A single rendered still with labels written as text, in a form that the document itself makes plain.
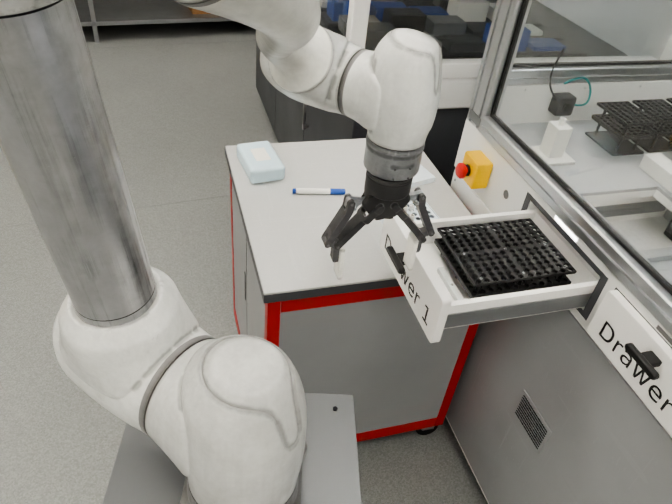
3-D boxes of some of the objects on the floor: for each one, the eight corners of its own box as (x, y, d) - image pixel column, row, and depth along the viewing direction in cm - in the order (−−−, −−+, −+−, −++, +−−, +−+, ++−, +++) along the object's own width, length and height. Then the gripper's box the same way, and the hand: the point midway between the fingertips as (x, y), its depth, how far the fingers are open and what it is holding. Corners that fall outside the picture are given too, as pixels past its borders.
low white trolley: (260, 481, 168) (263, 294, 120) (230, 327, 213) (224, 145, 165) (441, 443, 183) (508, 263, 135) (378, 306, 228) (411, 135, 180)
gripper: (320, 188, 85) (311, 292, 99) (471, 175, 92) (443, 275, 106) (308, 162, 91) (301, 264, 104) (451, 152, 97) (427, 249, 111)
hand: (373, 265), depth 104 cm, fingers open, 13 cm apart
